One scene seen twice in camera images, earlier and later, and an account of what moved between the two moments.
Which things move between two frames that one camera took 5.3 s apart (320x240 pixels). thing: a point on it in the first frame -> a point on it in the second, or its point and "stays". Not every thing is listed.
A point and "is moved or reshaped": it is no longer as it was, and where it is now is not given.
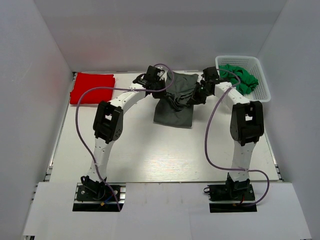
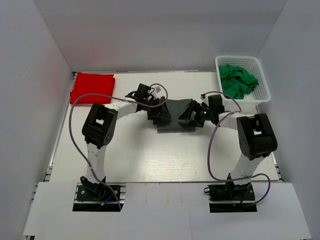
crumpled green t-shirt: (247, 82) stays
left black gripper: (161, 85) -> (158, 109)
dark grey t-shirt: (175, 109) is moved or reshaped
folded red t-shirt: (84, 81) stays
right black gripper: (200, 90) -> (195, 113)
